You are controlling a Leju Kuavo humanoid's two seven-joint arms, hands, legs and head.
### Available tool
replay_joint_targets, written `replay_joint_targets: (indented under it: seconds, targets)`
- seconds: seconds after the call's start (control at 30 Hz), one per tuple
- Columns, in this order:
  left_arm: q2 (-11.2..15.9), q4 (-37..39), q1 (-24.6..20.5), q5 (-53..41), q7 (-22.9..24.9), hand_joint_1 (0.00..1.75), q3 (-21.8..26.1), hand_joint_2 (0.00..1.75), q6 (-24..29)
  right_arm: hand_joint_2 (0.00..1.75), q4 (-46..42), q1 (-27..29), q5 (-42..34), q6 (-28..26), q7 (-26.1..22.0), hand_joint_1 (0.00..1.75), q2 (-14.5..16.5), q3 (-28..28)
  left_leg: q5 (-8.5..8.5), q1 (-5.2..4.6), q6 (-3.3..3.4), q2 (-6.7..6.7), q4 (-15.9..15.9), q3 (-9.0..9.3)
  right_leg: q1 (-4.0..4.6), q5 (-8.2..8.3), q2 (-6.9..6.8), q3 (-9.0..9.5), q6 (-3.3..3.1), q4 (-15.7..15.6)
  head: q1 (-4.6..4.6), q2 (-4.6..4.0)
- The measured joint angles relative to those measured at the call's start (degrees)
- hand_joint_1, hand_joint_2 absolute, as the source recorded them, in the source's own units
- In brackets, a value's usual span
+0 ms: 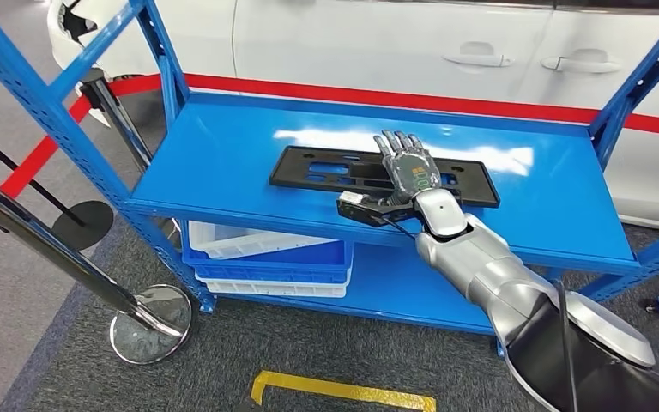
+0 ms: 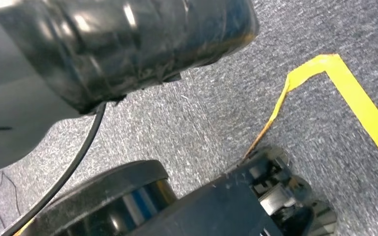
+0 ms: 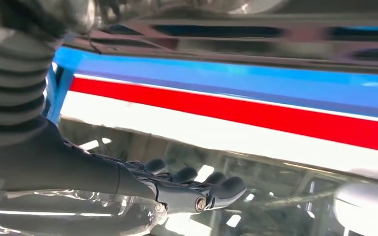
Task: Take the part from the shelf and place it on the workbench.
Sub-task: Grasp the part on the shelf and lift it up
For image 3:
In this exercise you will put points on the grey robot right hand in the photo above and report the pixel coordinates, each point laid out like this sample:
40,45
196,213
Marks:
62,169

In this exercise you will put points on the white car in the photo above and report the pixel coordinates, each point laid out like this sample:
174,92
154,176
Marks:
208,136

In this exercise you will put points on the white car side mirror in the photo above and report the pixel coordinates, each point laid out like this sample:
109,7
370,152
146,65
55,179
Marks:
368,208

